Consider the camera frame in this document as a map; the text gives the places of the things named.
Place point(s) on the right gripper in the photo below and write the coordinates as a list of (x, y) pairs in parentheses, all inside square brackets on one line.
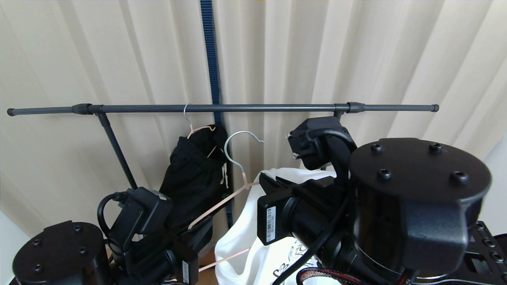
[(309, 217)]

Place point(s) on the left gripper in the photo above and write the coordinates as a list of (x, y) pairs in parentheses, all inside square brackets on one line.
[(158, 265)]

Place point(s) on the white garment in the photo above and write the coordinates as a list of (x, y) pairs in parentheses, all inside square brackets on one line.
[(241, 245)]

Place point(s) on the pink clothes hanger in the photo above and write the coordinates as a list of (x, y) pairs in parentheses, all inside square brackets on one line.
[(222, 204), (198, 128)]

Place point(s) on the black shorts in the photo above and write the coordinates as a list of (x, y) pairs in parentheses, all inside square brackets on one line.
[(190, 182)]

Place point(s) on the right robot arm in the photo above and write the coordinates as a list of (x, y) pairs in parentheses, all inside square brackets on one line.
[(416, 206)]

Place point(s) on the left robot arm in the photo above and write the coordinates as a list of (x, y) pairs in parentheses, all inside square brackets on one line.
[(59, 253)]

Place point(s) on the black clothes rack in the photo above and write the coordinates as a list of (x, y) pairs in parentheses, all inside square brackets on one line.
[(237, 107)]

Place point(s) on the white curtain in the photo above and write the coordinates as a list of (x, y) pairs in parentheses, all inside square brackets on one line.
[(356, 51), (79, 51)]

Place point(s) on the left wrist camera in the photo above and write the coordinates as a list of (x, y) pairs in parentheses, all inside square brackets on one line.
[(142, 209)]

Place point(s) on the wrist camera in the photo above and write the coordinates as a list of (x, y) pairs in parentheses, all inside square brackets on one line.
[(313, 138), (142, 209)]

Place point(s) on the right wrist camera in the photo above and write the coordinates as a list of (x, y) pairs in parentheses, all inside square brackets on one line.
[(313, 138)]

